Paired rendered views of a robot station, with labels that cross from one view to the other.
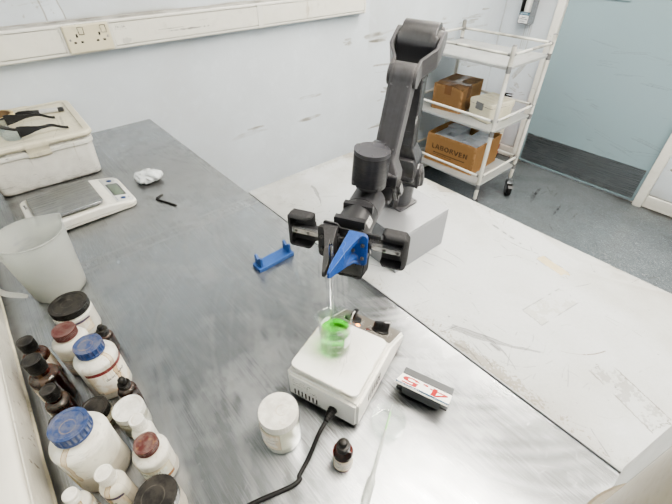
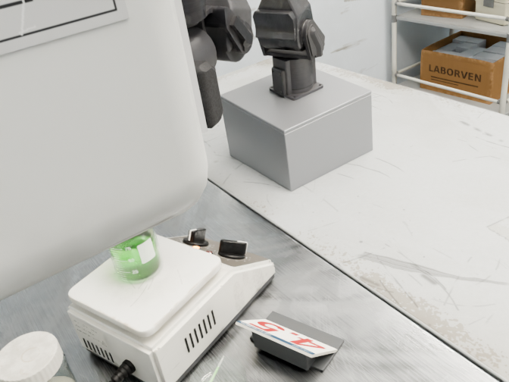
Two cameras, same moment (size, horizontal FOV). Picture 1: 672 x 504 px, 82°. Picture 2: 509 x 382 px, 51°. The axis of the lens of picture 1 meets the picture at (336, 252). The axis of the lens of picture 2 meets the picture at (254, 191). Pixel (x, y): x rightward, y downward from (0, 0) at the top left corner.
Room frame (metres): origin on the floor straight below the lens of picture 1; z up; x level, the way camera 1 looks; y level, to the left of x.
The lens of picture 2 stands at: (-0.03, -0.21, 1.34)
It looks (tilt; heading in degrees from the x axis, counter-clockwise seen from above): 31 degrees down; 11
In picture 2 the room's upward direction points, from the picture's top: 9 degrees counter-clockwise
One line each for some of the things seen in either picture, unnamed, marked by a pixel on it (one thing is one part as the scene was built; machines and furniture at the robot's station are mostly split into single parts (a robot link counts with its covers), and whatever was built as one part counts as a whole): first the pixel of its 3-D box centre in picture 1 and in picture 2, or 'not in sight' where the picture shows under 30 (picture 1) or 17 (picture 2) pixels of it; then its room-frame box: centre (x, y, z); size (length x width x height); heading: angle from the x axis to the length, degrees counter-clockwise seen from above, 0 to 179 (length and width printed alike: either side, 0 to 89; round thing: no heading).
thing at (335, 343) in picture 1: (333, 332); (129, 241); (0.39, 0.00, 1.02); 0.06 x 0.05 x 0.08; 81
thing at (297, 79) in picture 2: (399, 191); (293, 71); (0.80, -0.15, 1.04); 0.07 x 0.07 x 0.06; 43
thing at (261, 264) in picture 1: (273, 254); not in sight; (0.71, 0.15, 0.92); 0.10 x 0.03 x 0.04; 132
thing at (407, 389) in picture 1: (425, 385); (290, 332); (0.36, -0.15, 0.92); 0.09 x 0.06 x 0.04; 60
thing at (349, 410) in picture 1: (346, 357); (171, 294); (0.40, -0.02, 0.94); 0.22 x 0.13 x 0.08; 151
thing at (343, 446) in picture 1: (343, 452); not in sight; (0.25, -0.01, 0.93); 0.03 x 0.03 x 0.07
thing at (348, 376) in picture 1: (340, 353); (145, 278); (0.38, -0.01, 0.98); 0.12 x 0.12 x 0.01; 61
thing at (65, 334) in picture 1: (75, 347); not in sight; (0.42, 0.46, 0.95); 0.06 x 0.06 x 0.10
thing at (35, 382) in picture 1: (47, 379); not in sight; (0.35, 0.47, 0.95); 0.04 x 0.04 x 0.11
